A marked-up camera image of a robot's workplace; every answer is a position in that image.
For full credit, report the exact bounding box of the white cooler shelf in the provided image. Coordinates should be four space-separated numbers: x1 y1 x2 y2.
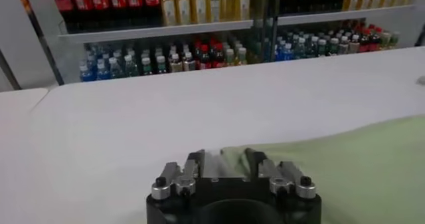
277 5 416 26
59 19 255 43

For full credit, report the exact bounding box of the small red cap cola bottle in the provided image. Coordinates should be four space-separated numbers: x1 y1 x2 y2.
360 29 372 53
370 27 382 52
197 45 213 70
212 43 226 69

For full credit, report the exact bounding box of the light green polo shirt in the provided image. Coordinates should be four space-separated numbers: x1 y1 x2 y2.
220 115 425 224

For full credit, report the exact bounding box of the blue label water bottle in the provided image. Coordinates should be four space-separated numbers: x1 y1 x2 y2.
274 44 286 62
79 64 96 82
95 62 110 81
282 42 295 62

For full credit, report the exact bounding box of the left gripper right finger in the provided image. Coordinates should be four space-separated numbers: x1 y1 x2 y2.
244 148 317 200

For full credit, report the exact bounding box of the beverage cooler cabinet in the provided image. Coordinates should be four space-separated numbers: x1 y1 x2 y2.
13 0 266 86
265 0 425 63

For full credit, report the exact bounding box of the glass cooler door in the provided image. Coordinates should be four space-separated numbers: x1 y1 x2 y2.
0 0 64 92

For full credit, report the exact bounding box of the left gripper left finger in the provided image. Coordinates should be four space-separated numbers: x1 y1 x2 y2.
151 149 205 200

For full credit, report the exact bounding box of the small dark bottle white cap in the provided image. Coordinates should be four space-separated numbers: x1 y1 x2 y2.
317 39 329 57
155 55 169 75
328 38 340 56
141 57 154 76

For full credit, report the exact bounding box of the small dark bottle beige label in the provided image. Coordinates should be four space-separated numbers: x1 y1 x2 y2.
182 51 197 72
169 53 183 73
339 35 350 55
349 34 361 54

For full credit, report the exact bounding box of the green tinted water bottle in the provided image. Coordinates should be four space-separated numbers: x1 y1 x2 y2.
307 36 319 58
294 37 307 60
108 57 124 79
124 55 139 78

